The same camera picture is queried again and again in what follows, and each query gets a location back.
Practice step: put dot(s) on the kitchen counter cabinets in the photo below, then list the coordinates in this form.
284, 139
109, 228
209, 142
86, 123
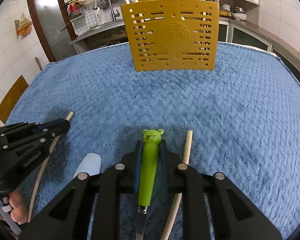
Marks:
286, 44

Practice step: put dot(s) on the blue textured table mat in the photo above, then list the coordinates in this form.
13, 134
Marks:
244, 114

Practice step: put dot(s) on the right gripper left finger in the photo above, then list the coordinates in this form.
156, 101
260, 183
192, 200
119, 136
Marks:
88, 199

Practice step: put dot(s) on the brown framed door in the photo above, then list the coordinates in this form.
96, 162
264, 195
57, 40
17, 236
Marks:
53, 28

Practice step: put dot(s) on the wooden chair back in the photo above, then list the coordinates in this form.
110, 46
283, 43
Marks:
11, 98

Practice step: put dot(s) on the left hand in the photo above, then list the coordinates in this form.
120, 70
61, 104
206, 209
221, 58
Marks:
19, 213

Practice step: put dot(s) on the yellow perforated utensil holder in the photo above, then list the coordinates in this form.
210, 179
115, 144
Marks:
172, 34

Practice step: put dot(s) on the sink faucet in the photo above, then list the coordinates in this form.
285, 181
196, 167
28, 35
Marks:
104, 5

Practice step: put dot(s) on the green frog handle knife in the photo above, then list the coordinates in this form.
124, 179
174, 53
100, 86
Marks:
149, 161

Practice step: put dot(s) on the steel kitchen sink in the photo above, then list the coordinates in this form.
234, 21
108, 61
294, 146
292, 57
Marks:
104, 27

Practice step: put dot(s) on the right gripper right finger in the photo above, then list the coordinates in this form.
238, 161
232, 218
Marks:
213, 207

